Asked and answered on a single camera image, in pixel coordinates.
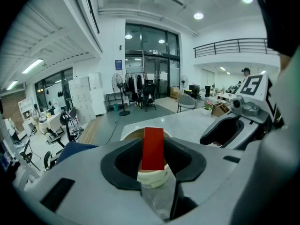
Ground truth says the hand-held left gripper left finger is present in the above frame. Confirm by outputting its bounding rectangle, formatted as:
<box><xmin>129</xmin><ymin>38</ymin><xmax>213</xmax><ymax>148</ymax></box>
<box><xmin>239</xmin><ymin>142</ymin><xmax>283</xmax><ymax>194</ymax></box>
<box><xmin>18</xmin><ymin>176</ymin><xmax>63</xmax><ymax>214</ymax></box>
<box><xmin>39</xmin><ymin>138</ymin><xmax>165</xmax><ymax>225</ymax></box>

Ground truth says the brown cardboard box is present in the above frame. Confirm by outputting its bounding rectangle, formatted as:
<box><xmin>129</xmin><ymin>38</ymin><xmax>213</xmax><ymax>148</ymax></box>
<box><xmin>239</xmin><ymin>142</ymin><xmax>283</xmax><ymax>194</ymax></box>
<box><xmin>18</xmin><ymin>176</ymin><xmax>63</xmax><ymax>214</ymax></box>
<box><xmin>170</xmin><ymin>87</ymin><xmax>182</xmax><ymax>100</ymax></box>

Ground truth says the glass entrance door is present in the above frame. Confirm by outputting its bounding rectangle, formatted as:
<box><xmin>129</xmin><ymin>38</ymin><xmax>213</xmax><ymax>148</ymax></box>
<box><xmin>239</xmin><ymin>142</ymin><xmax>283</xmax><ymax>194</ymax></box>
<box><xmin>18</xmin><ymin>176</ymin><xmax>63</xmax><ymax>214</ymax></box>
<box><xmin>124</xmin><ymin>22</ymin><xmax>180</xmax><ymax>99</ymax></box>

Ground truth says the clothes rack with dark coats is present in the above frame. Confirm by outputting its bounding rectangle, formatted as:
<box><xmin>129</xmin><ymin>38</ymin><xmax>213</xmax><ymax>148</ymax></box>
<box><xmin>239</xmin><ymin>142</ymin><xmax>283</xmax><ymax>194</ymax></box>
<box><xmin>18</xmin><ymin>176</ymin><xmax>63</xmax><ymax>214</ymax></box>
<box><xmin>124</xmin><ymin>73</ymin><xmax>145</xmax><ymax>102</ymax></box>

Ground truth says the white locker cabinet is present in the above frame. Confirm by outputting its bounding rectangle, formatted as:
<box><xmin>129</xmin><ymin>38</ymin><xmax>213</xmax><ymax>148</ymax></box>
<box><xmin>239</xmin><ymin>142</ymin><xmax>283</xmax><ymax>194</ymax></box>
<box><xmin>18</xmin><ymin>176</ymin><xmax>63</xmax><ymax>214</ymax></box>
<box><xmin>67</xmin><ymin>72</ymin><xmax>107</xmax><ymax>124</ymax></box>

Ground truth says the blue upholstered chair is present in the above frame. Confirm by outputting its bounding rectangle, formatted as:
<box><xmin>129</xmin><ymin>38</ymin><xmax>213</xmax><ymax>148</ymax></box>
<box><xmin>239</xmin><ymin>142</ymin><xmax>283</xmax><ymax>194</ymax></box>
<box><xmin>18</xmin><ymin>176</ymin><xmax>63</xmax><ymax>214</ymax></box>
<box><xmin>55</xmin><ymin>141</ymin><xmax>99</xmax><ymax>166</ymax></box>

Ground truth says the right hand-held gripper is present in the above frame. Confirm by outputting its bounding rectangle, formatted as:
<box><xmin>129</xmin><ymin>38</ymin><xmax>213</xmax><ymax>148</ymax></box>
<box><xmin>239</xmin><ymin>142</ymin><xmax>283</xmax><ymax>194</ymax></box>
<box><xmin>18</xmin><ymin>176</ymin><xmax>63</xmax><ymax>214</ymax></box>
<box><xmin>200</xmin><ymin>70</ymin><xmax>277</xmax><ymax>150</ymax></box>

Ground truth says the black balcony railing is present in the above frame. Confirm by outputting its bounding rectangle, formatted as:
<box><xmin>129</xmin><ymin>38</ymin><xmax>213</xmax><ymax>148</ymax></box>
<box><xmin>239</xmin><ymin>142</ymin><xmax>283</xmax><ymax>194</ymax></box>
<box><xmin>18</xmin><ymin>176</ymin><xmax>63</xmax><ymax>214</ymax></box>
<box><xmin>193</xmin><ymin>38</ymin><xmax>279</xmax><ymax>59</ymax></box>

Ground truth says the grey dining chair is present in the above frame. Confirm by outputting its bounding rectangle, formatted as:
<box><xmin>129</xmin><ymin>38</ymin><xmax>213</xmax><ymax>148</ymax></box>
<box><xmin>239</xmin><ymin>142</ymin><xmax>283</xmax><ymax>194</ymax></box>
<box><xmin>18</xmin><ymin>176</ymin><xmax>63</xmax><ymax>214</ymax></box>
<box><xmin>177</xmin><ymin>94</ymin><xmax>197</xmax><ymax>113</ymax></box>

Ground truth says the large black standing fan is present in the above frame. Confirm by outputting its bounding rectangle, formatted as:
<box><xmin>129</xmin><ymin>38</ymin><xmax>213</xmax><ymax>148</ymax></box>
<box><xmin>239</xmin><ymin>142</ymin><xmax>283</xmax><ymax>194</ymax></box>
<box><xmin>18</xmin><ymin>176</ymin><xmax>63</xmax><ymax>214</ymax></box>
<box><xmin>111</xmin><ymin>73</ymin><xmax>131</xmax><ymax>116</ymax></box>

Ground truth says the white table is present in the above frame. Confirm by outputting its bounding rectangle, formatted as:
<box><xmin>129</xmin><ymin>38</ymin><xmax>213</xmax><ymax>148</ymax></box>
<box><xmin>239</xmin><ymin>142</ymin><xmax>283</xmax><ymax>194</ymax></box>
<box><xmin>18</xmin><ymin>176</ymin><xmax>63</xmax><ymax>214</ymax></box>
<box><xmin>217</xmin><ymin>92</ymin><xmax>237</xmax><ymax>103</ymax></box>

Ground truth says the cream patterned bucket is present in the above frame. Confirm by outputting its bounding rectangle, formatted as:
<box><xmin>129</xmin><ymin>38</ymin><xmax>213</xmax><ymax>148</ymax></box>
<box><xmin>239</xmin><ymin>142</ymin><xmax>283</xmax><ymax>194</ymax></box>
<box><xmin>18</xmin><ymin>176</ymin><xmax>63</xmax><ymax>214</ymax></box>
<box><xmin>120</xmin><ymin>125</ymin><xmax>173</xmax><ymax>189</ymax></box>

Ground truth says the small black standing fan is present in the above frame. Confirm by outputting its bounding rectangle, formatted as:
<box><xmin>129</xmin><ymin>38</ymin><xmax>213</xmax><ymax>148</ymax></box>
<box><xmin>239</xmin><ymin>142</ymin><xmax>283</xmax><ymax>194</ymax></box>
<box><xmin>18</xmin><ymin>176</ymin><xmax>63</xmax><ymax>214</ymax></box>
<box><xmin>180</xmin><ymin>75</ymin><xmax>189</xmax><ymax>96</ymax></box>

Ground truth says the small red block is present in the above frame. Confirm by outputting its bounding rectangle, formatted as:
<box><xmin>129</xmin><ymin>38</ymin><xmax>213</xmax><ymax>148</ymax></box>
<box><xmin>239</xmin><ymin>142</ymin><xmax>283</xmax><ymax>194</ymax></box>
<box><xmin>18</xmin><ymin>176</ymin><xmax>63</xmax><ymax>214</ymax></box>
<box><xmin>140</xmin><ymin>127</ymin><xmax>166</xmax><ymax>171</ymax></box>

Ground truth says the black armrest office chair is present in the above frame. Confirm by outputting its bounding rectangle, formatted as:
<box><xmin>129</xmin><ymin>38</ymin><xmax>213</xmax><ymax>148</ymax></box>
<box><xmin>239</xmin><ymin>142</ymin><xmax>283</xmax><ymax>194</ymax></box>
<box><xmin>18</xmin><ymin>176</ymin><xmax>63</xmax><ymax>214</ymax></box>
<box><xmin>58</xmin><ymin>111</ymin><xmax>82</xmax><ymax>143</ymax></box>

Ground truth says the black mesh chair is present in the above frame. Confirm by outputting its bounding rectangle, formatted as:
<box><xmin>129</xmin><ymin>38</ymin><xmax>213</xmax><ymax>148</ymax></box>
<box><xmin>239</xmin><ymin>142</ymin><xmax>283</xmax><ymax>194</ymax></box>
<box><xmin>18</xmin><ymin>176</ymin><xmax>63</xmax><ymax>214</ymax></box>
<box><xmin>43</xmin><ymin>150</ymin><xmax>57</xmax><ymax>171</ymax></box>

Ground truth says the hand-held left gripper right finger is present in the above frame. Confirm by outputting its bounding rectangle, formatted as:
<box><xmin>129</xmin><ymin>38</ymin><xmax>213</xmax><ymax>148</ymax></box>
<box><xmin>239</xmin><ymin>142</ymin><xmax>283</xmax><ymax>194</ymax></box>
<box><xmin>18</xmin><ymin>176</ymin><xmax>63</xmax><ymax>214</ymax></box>
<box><xmin>164</xmin><ymin>137</ymin><xmax>244</xmax><ymax>220</ymax></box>

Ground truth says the potted pink flower plant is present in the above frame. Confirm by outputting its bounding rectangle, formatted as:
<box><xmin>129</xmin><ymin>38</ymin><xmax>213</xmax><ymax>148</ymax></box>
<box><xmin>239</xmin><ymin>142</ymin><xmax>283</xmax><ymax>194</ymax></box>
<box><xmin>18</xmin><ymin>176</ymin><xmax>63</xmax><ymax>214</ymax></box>
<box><xmin>202</xmin><ymin>101</ymin><xmax>213</xmax><ymax>116</ymax></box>

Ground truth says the person's black shirt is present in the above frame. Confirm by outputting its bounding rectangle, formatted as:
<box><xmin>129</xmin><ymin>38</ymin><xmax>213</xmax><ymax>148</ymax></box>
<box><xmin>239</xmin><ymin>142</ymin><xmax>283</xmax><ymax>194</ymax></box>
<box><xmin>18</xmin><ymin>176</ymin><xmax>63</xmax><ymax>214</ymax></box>
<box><xmin>256</xmin><ymin>0</ymin><xmax>300</xmax><ymax>57</ymax></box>

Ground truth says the brown wooden desk organizer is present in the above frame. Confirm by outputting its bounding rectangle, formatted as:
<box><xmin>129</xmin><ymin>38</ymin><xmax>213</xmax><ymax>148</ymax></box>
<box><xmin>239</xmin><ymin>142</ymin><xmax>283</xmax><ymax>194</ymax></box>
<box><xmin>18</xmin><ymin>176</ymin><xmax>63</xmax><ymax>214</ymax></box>
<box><xmin>210</xmin><ymin>102</ymin><xmax>232</xmax><ymax>117</ymax></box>

